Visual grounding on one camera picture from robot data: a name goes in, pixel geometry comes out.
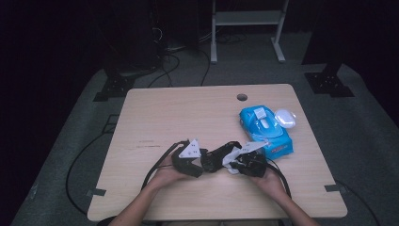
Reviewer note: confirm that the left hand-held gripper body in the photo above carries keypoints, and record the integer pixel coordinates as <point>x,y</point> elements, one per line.
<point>185,164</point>

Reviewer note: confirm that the blue toy car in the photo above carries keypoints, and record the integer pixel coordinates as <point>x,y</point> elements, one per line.
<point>216,157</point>

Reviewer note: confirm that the person's right hand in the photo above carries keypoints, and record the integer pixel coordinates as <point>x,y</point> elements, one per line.
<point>271,183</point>

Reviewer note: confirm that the black tape strip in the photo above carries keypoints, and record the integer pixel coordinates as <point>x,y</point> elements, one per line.
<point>335,188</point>
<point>96,192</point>

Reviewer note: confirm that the dark equipment rack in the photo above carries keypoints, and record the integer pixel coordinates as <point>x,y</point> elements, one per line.
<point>135,34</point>

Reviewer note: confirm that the white wet wipe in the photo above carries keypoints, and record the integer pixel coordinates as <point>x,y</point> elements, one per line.
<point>230,157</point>

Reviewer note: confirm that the blue wet wipes pack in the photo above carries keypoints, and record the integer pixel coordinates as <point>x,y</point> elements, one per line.
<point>263,125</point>

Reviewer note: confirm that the black stand base plate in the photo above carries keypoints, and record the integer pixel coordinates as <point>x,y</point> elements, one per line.
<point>114,88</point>
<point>329,83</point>

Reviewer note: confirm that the white metal stand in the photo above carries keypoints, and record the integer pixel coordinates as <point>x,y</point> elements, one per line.
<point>247,17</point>

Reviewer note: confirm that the person's left hand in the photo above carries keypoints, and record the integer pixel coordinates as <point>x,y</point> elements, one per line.
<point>166,175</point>

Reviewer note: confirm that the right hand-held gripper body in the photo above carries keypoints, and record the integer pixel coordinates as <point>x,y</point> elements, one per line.
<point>254,164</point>

